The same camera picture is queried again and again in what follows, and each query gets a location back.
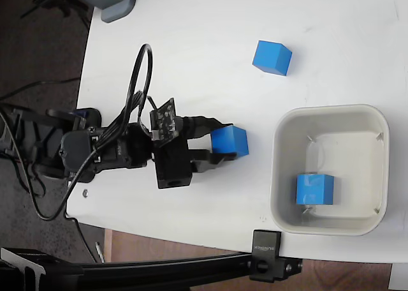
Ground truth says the thin black floor cable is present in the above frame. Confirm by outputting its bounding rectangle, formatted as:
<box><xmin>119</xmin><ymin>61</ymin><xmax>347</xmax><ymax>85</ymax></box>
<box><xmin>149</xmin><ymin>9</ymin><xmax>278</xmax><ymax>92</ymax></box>
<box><xmin>64</xmin><ymin>211</ymin><xmax>97</xmax><ymax>264</ymax></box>

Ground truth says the black clamp bracket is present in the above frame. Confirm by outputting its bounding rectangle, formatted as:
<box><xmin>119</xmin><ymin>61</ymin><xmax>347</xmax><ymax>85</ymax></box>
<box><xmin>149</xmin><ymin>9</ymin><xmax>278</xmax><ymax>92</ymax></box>
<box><xmin>248</xmin><ymin>229</ymin><xmax>303</xmax><ymax>284</ymax></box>

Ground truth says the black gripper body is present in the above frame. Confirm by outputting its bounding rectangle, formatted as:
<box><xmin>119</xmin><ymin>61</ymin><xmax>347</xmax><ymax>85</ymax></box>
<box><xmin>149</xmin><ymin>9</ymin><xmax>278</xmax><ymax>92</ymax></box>
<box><xmin>153</xmin><ymin>115</ymin><xmax>196</xmax><ymax>190</ymax></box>

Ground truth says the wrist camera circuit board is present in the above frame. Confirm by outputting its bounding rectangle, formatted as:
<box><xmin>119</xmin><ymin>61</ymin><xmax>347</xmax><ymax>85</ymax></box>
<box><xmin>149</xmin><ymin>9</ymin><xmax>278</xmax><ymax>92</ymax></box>
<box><xmin>149</xmin><ymin>97</ymin><xmax>180</xmax><ymax>142</ymax></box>

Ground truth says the matte blue cube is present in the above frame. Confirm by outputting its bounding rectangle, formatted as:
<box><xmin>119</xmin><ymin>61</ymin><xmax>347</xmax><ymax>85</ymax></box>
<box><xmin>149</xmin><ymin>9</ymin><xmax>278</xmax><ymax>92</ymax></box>
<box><xmin>251</xmin><ymin>40</ymin><xmax>293</xmax><ymax>77</ymax></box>
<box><xmin>210</xmin><ymin>125</ymin><xmax>249</xmax><ymax>157</ymax></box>

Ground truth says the white table leg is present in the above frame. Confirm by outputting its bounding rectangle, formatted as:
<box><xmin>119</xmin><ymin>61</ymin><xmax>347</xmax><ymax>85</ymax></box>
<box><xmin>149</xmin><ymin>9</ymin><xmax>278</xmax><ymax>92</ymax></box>
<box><xmin>388</xmin><ymin>262</ymin><xmax>408</xmax><ymax>291</ymax></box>

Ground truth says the glossy blue cube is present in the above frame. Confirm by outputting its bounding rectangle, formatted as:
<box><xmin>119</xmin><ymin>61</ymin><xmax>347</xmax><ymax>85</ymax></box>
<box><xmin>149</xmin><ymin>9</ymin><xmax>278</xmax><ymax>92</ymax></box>
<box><xmin>295</xmin><ymin>173</ymin><xmax>335</xmax><ymax>206</ymax></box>

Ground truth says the black looped cable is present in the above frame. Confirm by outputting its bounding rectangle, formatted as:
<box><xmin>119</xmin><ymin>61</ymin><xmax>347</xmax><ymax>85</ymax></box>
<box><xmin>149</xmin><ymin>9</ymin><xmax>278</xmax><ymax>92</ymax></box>
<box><xmin>30</xmin><ymin>43</ymin><xmax>159</xmax><ymax>222</ymax></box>

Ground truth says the white plastic bin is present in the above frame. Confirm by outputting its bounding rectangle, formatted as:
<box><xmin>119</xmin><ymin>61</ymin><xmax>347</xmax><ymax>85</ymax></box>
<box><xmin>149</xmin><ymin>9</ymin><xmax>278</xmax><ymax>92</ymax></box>
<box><xmin>268</xmin><ymin>103</ymin><xmax>391</xmax><ymax>235</ymax></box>

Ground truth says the gray device base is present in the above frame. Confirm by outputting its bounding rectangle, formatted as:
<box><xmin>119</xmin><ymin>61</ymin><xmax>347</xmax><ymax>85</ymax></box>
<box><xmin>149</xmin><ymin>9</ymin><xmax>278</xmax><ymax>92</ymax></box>
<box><xmin>68</xmin><ymin>0</ymin><xmax>138</xmax><ymax>24</ymax></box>

